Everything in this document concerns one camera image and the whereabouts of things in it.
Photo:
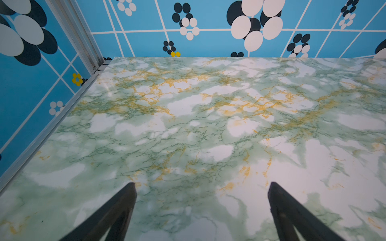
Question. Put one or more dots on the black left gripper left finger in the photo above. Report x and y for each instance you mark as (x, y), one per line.
(111, 220)

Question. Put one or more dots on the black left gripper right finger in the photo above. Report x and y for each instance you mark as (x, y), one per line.
(291, 218)

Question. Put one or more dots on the aluminium left table rail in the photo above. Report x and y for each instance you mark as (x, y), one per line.
(43, 136)

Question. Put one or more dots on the aluminium left corner post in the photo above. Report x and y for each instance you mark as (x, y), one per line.
(72, 21)

